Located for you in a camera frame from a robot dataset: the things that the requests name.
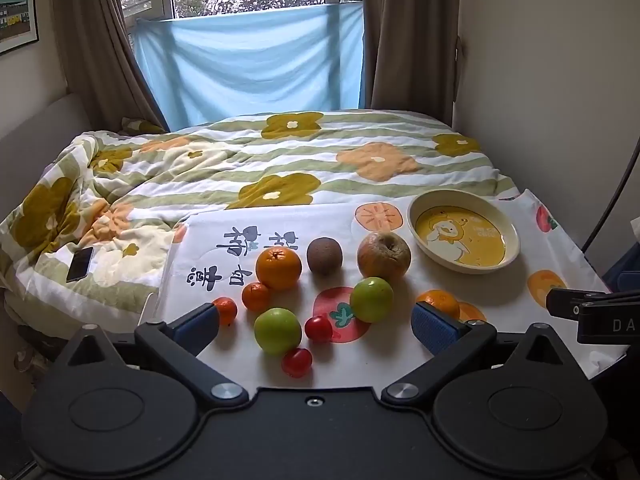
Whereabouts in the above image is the red cherry tomato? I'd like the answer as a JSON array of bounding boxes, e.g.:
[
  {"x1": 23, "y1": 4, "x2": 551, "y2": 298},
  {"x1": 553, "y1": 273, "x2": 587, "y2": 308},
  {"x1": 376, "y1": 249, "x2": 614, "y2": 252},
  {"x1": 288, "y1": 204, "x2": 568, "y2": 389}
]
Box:
[
  {"x1": 281, "y1": 348, "x2": 314, "y2": 379},
  {"x1": 304, "y1": 315, "x2": 334, "y2": 343}
]

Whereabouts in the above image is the wrinkled red apple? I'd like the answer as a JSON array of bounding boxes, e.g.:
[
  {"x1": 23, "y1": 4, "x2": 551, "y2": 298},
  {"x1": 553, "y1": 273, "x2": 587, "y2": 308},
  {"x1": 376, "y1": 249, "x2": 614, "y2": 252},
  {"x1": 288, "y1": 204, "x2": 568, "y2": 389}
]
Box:
[{"x1": 356, "y1": 231, "x2": 412, "y2": 283}]

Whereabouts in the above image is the large orange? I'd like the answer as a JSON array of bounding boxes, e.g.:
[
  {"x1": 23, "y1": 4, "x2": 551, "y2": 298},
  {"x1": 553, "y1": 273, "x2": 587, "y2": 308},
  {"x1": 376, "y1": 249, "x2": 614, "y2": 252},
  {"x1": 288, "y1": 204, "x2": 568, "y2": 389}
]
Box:
[{"x1": 255, "y1": 246, "x2": 303, "y2": 291}]

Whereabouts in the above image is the floral striped blanket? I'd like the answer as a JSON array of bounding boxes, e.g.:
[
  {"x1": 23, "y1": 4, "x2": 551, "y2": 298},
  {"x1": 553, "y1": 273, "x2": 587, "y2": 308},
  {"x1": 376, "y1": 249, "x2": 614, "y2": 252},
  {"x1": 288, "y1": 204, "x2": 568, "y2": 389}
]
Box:
[{"x1": 0, "y1": 110, "x2": 516, "y2": 331}]

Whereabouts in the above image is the light blue window cloth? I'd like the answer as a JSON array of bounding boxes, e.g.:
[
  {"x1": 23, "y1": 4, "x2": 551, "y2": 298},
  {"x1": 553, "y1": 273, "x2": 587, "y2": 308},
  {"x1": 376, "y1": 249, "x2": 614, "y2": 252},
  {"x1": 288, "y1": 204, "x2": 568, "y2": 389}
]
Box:
[{"x1": 131, "y1": 2, "x2": 366, "y2": 131}]

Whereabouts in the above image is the dark blue object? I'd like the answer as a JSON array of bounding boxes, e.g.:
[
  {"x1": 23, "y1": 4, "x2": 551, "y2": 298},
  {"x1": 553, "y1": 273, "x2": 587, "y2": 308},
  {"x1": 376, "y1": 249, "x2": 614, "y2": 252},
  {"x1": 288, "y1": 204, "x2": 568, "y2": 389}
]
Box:
[{"x1": 600, "y1": 245, "x2": 640, "y2": 293}]

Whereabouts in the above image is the brown kiwi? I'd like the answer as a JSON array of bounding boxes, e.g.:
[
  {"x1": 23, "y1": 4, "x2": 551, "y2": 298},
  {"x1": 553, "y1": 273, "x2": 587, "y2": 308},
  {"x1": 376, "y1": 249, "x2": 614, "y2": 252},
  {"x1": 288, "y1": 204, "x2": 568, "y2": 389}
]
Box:
[{"x1": 306, "y1": 238, "x2": 344, "y2": 276}]

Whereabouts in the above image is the green apple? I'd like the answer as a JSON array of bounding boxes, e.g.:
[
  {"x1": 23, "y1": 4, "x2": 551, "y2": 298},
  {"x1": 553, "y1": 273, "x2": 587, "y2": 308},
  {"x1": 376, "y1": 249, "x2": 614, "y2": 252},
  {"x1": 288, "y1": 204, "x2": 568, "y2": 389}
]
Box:
[
  {"x1": 349, "y1": 277, "x2": 395, "y2": 324},
  {"x1": 253, "y1": 308, "x2": 303, "y2": 357}
]

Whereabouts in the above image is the white fruit print cloth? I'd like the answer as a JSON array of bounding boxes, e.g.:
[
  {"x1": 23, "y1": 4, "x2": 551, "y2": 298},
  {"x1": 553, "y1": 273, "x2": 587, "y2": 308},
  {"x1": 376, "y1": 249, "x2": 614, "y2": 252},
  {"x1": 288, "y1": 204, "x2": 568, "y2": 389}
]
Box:
[{"x1": 137, "y1": 187, "x2": 631, "y2": 391}]

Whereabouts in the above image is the black smartphone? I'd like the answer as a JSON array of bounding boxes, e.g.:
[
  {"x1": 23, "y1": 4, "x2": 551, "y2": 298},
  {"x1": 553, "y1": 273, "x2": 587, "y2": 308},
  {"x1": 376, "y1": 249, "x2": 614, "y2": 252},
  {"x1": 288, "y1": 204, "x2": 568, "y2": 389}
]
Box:
[{"x1": 66, "y1": 246, "x2": 96, "y2": 283}]

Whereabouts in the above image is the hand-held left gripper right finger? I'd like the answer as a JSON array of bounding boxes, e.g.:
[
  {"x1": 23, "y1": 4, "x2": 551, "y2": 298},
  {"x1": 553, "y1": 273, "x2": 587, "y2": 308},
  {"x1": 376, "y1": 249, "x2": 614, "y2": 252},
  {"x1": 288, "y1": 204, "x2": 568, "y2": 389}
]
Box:
[{"x1": 381, "y1": 302, "x2": 573, "y2": 408}]

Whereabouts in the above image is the yellow duck print bowl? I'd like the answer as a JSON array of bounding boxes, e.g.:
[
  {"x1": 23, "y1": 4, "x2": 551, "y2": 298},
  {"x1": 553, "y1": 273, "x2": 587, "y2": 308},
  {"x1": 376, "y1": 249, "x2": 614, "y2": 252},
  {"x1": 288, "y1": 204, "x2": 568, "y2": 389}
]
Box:
[{"x1": 407, "y1": 190, "x2": 521, "y2": 275}]

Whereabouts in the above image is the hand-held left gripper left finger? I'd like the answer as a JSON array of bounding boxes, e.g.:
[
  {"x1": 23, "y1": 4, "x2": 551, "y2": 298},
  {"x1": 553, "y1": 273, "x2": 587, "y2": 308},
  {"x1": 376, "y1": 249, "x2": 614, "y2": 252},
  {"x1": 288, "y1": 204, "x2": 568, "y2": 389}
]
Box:
[{"x1": 65, "y1": 302, "x2": 249, "y2": 409}]

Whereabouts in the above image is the medium orange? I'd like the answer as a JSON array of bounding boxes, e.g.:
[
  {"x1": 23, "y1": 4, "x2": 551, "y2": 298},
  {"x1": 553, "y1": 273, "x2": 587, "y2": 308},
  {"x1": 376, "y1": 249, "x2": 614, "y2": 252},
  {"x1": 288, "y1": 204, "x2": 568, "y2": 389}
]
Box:
[{"x1": 416, "y1": 289, "x2": 461, "y2": 320}]

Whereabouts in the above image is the small tangerine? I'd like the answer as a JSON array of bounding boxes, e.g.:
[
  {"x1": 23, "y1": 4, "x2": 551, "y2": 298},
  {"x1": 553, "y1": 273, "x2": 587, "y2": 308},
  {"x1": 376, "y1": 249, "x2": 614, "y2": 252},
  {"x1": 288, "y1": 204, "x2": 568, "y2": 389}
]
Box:
[
  {"x1": 242, "y1": 282, "x2": 271, "y2": 312},
  {"x1": 212, "y1": 297, "x2": 239, "y2": 327}
]

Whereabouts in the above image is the framed wall picture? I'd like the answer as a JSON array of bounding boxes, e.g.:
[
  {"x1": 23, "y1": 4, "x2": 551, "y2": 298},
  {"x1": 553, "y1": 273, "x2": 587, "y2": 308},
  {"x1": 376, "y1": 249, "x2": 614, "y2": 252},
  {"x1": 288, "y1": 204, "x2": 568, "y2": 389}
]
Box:
[{"x1": 0, "y1": 0, "x2": 41, "y2": 56}]

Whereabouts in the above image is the brown curtain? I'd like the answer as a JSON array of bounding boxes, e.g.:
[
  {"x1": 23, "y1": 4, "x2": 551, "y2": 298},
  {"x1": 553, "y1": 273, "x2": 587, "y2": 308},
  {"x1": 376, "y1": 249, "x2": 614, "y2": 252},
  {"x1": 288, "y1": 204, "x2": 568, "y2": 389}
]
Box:
[
  {"x1": 50, "y1": 0, "x2": 168, "y2": 133},
  {"x1": 360, "y1": 0, "x2": 463, "y2": 126}
]

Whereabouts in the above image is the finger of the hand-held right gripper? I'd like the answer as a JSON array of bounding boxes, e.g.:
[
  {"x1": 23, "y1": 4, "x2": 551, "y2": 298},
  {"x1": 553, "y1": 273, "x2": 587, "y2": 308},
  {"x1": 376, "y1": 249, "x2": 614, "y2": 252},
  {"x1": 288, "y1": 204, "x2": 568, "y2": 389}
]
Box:
[{"x1": 546, "y1": 287, "x2": 608, "y2": 319}]

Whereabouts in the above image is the floral pillow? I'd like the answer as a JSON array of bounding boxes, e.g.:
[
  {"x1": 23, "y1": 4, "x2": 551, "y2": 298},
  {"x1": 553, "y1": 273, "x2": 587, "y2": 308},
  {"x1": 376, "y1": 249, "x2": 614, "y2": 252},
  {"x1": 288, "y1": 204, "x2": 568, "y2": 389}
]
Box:
[{"x1": 120, "y1": 116, "x2": 168, "y2": 136}]

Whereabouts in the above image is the dark cable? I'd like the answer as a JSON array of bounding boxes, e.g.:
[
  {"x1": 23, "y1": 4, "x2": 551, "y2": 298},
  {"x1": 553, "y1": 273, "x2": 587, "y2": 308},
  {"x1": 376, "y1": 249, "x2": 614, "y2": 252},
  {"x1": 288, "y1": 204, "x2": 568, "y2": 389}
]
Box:
[{"x1": 580, "y1": 135, "x2": 640, "y2": 256}]

